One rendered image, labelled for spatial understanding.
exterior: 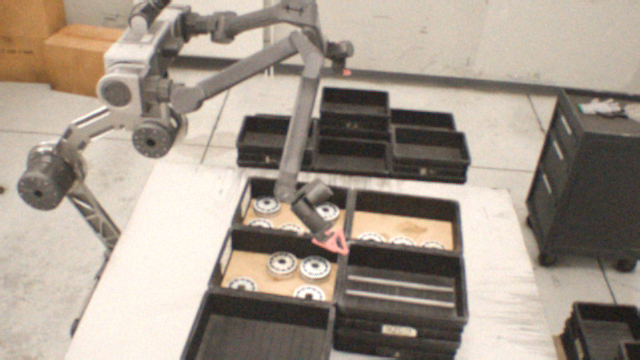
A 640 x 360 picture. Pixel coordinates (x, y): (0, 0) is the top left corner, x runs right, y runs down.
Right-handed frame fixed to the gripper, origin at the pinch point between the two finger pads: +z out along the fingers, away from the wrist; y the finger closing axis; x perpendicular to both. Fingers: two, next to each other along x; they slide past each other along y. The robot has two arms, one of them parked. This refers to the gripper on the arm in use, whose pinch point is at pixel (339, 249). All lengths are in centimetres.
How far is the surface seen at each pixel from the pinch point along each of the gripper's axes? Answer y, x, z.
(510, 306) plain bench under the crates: 15, -34, 64
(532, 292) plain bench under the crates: 18, -45, 69
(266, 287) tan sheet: 23.1, 22.4, -2.1
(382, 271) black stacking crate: 21.0, -9.5, 22.3
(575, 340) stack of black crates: 44, -56, 117
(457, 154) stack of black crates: 124, -105, 46
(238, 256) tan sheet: 36.6, 21.3, -13.6
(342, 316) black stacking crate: 3.3, 12.9, 16.4
